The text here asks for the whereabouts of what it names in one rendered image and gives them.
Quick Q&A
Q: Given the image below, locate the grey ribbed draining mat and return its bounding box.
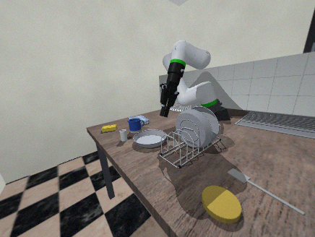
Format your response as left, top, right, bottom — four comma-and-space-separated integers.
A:
170, 105, 201, 112

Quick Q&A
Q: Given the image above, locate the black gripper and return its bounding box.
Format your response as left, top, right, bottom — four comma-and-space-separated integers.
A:
160, 73, 181, 117

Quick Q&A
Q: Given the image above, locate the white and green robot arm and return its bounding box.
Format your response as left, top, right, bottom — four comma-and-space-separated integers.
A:
163, 40, 222, 113

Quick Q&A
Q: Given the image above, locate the yellow flat round disc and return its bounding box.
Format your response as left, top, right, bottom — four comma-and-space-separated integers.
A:
202, 186, 241, 224

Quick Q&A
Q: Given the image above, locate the blue mug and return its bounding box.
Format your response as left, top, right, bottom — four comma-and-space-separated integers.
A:
129, 118, 144, 134

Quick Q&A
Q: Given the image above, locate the yellow sponge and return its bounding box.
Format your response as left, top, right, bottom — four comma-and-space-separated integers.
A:
102, 124, 116, 132

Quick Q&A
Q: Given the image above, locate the blue checked towel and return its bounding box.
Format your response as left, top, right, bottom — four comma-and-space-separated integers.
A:
128, 115, 149, 125

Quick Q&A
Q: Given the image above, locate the white tiled wall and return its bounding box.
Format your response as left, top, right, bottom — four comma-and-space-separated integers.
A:
183, 51, 315, 116

